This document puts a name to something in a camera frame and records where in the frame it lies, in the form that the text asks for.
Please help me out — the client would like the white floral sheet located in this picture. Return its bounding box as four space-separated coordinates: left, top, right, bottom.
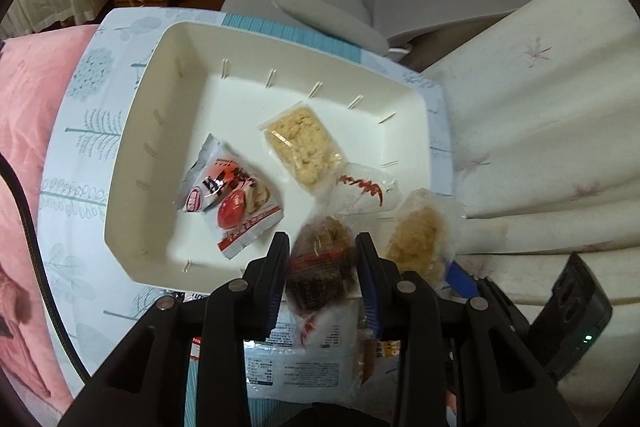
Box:
400 0 640 408

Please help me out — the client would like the pink blanket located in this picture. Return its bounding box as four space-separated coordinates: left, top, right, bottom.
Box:
0 24 101 403

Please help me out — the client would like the golden pastry clear packet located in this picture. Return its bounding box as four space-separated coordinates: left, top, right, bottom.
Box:
382 188 466 293

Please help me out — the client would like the red white snack packet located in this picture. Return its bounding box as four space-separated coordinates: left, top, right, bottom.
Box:
174 133 285 260

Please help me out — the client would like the dark brown snack packet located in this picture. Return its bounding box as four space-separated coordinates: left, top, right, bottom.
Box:
284 214 363 348

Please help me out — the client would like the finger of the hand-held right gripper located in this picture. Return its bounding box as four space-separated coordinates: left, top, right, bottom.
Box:
442 259 531 343

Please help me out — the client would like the beige crumbly snack packet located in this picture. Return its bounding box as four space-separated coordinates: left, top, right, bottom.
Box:
258 101 347 194

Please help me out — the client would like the light blue snack packet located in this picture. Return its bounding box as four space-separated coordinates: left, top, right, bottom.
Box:
243 307 363 403

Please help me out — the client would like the black cable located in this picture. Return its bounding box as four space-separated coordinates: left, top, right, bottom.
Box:
0 154 93 380

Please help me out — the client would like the white plastic tray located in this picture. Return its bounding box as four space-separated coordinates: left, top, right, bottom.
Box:
103 21 433 303

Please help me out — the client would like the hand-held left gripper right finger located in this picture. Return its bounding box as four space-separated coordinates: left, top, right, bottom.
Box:
355 232 581 427

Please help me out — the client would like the clear packet red print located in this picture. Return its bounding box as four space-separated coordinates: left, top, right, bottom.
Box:
320 162 403 233

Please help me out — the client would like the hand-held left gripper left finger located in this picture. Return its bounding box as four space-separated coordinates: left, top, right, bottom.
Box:
57 232 291 427

